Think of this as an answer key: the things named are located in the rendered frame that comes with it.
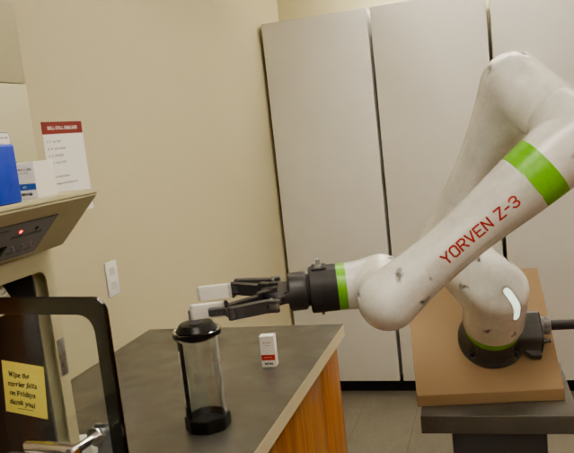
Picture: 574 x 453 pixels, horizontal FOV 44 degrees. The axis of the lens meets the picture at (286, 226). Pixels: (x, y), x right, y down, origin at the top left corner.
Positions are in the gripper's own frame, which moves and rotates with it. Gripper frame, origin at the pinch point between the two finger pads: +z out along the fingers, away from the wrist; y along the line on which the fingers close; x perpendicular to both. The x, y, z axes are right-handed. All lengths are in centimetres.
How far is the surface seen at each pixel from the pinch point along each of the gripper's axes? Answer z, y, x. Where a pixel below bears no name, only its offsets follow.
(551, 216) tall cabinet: -146, -231, 62
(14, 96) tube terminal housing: 27, 4, -44
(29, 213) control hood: 20.8, 24.0, -27.1
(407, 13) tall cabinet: -84, -263, -49
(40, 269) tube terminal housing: 27.4, 8.8, -13.2
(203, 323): 3.7, -12.5, 9.7
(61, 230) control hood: 21.9, 9.5, -20.1
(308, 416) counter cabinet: -15, -42, 53
